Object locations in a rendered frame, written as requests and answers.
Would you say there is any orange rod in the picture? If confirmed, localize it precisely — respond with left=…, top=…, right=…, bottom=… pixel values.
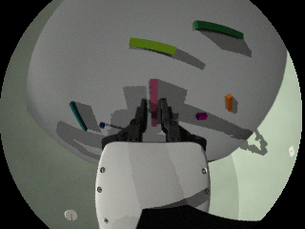
left=226, top=94, right=233, bottom=112

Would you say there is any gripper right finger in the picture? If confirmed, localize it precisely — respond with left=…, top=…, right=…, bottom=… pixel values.
left=161, top=98, right=207, bottom=153

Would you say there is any turquoise rod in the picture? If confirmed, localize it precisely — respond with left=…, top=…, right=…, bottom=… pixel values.
left=70, top=101, right=88, bottom=131

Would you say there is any dark green rod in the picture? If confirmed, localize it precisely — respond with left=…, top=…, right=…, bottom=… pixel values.
left=193, top=20, right=244, bottom=39

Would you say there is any pink rod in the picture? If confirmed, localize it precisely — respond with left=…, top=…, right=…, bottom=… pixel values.
left=150, top=79, right=157, bottom=127

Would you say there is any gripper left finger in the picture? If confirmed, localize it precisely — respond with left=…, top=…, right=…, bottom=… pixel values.
left=102, top=98, right=148, bottom=152

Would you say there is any short magenta block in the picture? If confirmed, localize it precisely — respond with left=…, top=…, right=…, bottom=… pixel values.
left=196, top=113, right=208, bottom=120

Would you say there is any lime green rod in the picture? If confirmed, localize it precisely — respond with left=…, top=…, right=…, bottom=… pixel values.
left=129, top=38, right=176, bottom=55

